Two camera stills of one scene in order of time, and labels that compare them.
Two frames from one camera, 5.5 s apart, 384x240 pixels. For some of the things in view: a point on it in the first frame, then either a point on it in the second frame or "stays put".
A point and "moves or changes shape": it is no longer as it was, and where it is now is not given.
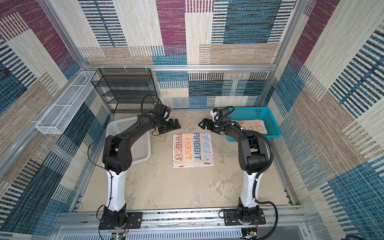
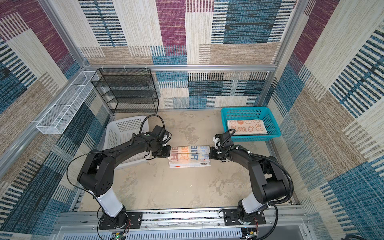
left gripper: (171, 126) → (167, 153)
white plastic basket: (141, 150) stays put
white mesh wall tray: (56, 120) stays put
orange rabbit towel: (192, 150) moves or changes shape
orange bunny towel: (257, 125) stays put
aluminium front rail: (276, 220) stays put
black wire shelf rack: (125, 90) stays put
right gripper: (205, 121) → (212, 153)
